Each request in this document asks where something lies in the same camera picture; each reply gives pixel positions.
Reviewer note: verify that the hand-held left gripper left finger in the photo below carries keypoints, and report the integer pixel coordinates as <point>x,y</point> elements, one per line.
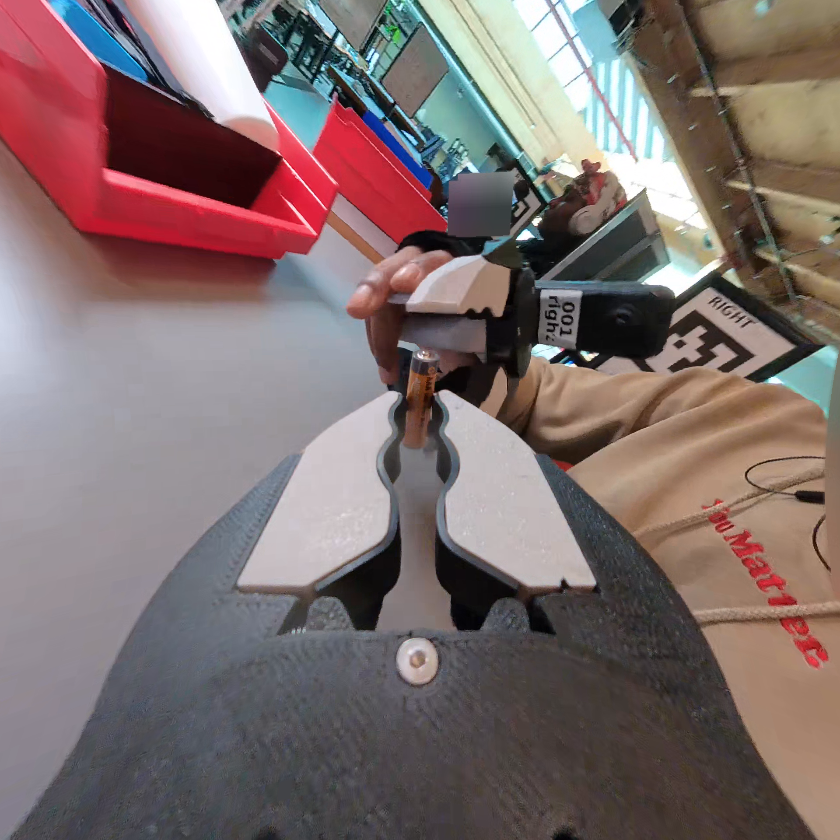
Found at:
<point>321,512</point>

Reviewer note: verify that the orange black battery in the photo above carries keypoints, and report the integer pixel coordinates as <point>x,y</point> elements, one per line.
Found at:
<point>420,394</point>

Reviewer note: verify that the person's right hand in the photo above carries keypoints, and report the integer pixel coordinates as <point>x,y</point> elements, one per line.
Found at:
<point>380,289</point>

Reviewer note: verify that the person's right forearm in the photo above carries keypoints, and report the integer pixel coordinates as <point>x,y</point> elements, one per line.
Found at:
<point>623,407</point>

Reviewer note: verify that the red storage bin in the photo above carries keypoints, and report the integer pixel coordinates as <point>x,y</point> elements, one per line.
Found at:
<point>367,170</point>

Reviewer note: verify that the small black box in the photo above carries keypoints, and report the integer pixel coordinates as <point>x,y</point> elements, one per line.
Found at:
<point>266,59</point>

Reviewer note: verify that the black monitor screen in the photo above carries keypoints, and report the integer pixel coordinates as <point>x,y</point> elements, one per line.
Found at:
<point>617,243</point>

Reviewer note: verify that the brown board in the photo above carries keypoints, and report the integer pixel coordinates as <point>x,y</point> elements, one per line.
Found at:
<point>413,69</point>
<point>354,13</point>

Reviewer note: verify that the framed marker poster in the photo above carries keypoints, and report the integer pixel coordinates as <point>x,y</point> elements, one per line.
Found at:
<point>709,341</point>
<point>528,210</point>

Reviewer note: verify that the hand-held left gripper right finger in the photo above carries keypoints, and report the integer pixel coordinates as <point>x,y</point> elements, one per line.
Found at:
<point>518,518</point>

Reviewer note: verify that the blue storage bin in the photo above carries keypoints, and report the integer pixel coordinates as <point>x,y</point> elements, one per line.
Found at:
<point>394,141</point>

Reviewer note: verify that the red plastic bin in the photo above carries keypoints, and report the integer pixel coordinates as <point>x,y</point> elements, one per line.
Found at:
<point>164,216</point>

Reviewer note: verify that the blue black foam block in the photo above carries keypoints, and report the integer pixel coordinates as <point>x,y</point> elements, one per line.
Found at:
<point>92,33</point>

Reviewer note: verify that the white water bottle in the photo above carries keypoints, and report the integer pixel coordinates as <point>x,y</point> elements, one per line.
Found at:
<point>197,52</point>

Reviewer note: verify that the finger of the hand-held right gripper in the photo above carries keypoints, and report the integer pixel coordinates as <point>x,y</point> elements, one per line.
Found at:
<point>446,331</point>
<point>459,289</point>

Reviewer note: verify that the person's beige hoodie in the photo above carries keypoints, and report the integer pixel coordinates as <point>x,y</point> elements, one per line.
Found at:
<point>754,689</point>

